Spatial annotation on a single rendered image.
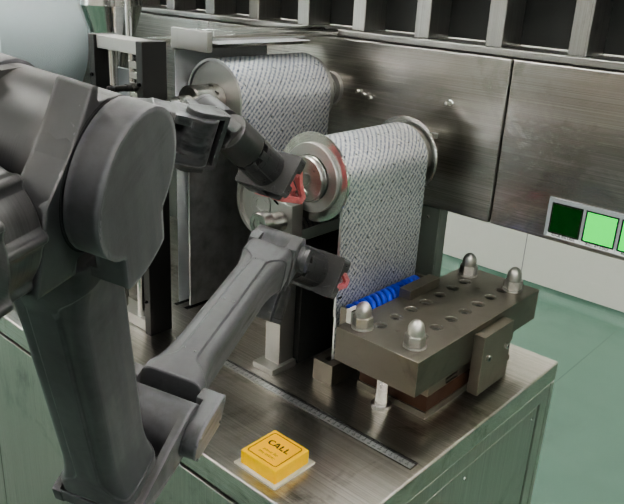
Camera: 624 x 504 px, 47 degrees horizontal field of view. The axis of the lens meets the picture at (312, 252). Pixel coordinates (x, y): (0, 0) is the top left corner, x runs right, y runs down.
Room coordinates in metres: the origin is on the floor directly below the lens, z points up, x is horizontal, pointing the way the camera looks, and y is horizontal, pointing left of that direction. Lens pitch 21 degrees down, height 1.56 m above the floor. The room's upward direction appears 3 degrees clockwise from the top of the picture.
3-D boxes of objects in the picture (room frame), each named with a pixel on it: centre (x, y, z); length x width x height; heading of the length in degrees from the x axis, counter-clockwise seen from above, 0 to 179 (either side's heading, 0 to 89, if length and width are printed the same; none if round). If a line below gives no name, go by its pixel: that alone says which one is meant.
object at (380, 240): (1.19, -0.12, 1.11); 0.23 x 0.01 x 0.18; 139
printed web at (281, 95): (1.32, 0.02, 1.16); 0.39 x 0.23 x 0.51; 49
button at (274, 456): (0.86, 0.04, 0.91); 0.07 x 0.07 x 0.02; 49
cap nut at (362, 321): (1.05, -0.09, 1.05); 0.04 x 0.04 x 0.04
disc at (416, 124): (1.33, -0.16, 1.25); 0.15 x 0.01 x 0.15; 49
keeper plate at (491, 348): (1.09, -0.32, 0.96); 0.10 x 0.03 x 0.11; 139
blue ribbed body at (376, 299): (1.18, -0.14, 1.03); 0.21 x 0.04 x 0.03; 139
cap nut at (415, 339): (0.99, -0.17, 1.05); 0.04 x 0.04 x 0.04
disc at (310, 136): (1.14, 0.00, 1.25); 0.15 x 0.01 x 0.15; 49
